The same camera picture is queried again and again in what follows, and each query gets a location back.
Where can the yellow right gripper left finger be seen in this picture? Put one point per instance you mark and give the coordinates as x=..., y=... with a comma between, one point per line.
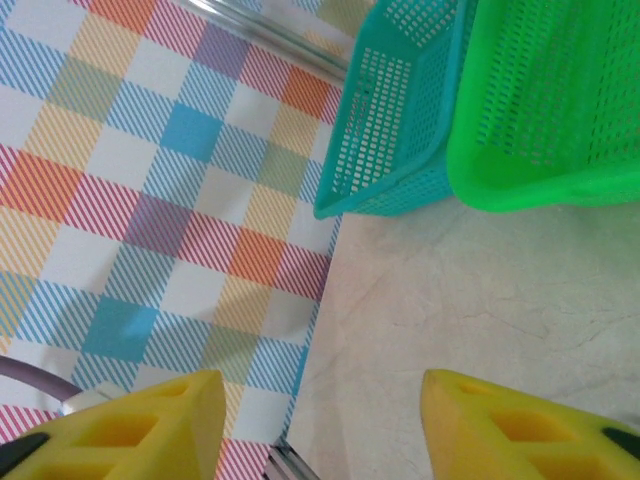
x=150, y=430

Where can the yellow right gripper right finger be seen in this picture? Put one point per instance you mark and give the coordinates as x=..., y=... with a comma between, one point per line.
x=480, y=425

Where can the teal plastic basket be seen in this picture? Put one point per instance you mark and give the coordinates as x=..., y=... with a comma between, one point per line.
x=400, y=125

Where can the green plastic basket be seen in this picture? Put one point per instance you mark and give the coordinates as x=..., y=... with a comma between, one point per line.
x=550, y=100

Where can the aluminium frame floor rail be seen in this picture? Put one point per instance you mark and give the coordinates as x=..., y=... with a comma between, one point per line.
x=292, y=465

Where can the aluminium frame post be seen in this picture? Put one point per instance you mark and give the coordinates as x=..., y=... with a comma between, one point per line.
x=280, y=37

